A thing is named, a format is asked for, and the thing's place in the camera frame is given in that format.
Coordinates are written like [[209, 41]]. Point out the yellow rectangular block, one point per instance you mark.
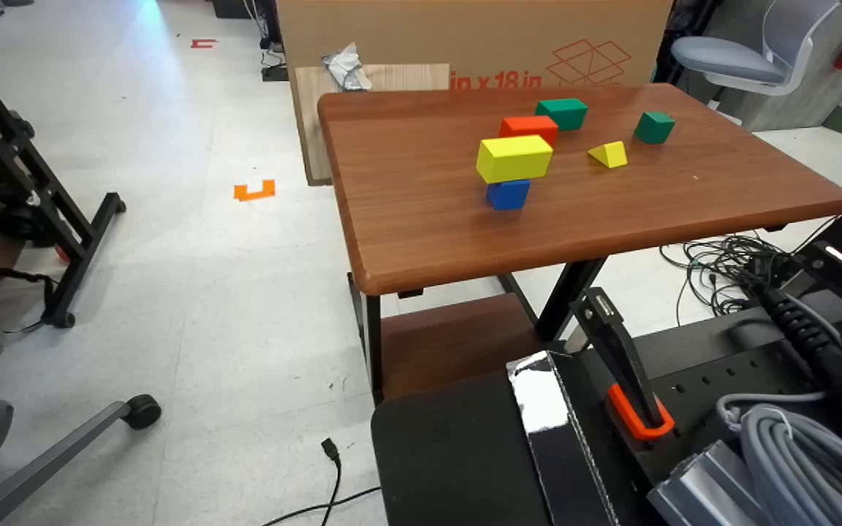
[[511, 159]]

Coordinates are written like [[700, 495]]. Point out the brown wooden table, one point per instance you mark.
[[448, 287]]

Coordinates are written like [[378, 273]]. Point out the blue cube block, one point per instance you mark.
[[507, 195]]

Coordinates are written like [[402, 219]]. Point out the orange arch block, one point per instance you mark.
[[530, 122]]

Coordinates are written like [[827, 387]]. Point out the green rectangular block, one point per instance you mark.
[[567, 115]]

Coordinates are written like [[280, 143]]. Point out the crumpled white paper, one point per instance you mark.
[[345, 71]]

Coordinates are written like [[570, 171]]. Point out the yellow wedge block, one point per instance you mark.
[[612, 155]]

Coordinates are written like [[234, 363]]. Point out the large cardboard box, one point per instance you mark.
[[469, 43]]

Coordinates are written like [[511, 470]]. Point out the green cube block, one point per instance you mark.
[[653, 125]]

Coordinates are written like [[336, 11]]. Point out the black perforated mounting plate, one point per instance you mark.
[[687, 368]]

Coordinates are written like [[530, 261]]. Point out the grey chair base leg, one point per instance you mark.
[[139, 413]]

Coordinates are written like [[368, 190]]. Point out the grey office chair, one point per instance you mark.
[[774, 64]]

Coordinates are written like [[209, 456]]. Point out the black equipment stand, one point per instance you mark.
[[41, 210]]

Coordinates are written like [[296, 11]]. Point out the orange bracket on floor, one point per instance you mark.
[[267, 187]]

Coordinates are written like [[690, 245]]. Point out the black clamp orange handle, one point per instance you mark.
[[630, 393]]

